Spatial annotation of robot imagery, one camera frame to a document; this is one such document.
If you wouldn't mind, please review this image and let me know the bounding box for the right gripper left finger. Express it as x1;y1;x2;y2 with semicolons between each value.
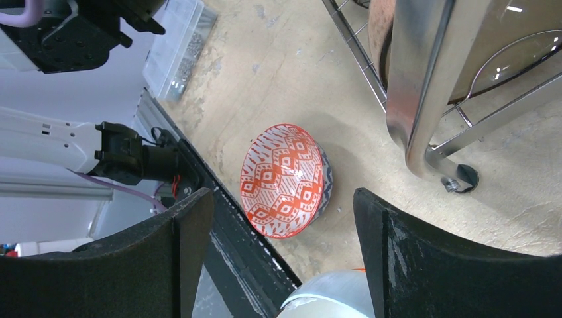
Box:
1;188;214;317

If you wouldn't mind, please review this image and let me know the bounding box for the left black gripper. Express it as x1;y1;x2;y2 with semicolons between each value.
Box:
1;1;165;74

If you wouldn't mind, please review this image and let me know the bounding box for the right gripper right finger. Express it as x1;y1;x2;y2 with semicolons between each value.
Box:
353;188;561;317

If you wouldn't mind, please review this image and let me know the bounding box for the red geometric patterned bowl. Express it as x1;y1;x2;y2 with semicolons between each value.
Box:
240;123;333;239

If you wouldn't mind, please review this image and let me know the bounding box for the brown glazed bowl stack top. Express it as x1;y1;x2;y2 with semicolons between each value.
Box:
368;0;562;104

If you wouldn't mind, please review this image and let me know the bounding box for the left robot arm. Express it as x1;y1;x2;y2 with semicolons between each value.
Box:
1;1;180;186

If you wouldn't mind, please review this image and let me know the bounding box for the steel two-tier dish rack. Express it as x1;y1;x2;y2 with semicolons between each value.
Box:
324;1;561;193

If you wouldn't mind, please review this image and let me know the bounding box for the white blue-rimmed bowl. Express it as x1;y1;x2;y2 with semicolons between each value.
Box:
276;268;375;317

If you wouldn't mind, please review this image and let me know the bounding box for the clear plastic screw box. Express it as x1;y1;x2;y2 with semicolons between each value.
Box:
142;1;217;101

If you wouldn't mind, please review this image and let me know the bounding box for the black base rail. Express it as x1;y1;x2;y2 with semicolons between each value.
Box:
175;140;304;318

